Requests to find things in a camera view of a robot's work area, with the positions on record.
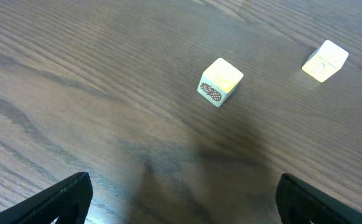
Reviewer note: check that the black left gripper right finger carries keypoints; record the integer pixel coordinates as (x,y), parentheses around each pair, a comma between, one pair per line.
(300,203)

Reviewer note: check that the yellow pineapple block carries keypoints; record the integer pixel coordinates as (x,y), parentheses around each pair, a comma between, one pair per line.
(218,81)

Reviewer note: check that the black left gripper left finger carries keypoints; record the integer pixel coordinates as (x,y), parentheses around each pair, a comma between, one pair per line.
(65,202)

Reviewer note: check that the cream wooden block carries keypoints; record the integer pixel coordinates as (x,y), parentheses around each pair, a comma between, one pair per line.
(325,61)

